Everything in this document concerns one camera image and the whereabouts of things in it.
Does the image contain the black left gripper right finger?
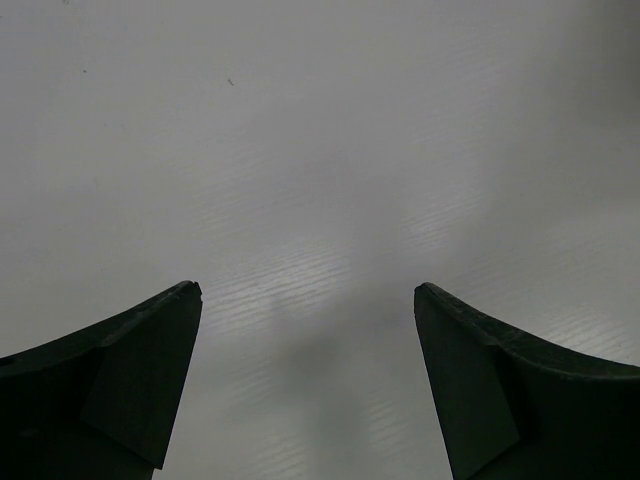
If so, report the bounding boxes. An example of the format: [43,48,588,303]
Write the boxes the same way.
[414,283,639,479]

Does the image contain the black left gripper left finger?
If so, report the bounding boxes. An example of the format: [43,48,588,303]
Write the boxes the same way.
[1,281,203,479]

